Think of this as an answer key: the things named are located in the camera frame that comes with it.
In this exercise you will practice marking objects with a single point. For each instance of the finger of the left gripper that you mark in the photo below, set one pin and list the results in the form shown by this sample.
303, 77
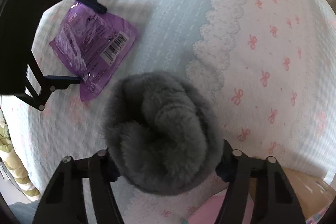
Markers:
62, 82
94, 5

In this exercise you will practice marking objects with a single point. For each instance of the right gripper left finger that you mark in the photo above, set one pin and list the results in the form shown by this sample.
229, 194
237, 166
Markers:
63, 198

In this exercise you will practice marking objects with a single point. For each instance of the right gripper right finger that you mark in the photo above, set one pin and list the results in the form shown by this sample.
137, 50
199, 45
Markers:
236, 168

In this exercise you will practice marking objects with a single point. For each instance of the pink lined cardboard box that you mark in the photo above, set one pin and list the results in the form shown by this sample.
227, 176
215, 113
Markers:
314, 196

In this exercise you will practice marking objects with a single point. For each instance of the purple plastic packet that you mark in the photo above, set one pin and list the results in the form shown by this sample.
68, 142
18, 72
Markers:
92, 46

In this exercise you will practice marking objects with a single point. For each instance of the grey fluffy scrunchie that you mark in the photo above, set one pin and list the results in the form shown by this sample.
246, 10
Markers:
161, 133

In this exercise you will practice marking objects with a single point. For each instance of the pastel patterned bed quilt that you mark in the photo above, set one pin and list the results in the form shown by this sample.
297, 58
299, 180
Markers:
266, 66

